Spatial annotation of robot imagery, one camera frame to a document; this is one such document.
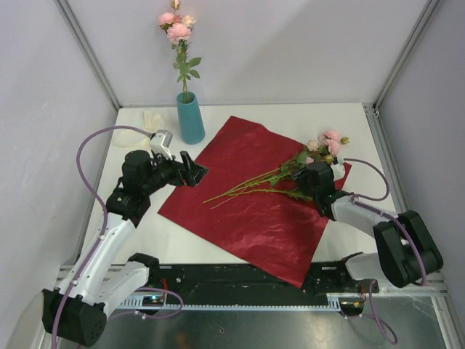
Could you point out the pink artificial flower bunch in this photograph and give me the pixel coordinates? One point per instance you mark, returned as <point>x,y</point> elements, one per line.
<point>324,149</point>

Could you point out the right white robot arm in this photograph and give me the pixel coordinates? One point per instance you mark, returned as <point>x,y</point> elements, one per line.
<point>406,252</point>

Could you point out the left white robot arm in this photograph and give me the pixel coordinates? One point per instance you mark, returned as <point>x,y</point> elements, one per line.
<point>78,309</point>

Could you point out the teal conical vase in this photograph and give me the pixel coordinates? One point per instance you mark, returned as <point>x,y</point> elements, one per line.
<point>190,118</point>

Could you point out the dark red wrapping paper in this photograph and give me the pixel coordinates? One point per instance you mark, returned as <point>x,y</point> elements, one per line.
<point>266,228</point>

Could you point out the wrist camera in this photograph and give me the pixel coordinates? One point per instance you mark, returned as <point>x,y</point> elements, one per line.
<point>337,167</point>
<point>160,142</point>

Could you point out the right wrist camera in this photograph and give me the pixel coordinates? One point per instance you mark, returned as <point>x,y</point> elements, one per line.
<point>337,167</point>

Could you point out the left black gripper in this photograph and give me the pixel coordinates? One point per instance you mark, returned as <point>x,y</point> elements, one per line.
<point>182,176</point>

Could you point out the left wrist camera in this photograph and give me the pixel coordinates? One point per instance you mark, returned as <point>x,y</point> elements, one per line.
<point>160,142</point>

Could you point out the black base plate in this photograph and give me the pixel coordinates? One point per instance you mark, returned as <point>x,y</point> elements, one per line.
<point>244,285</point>

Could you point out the cream single rose stem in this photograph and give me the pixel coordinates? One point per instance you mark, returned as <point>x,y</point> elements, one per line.
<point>188,21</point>

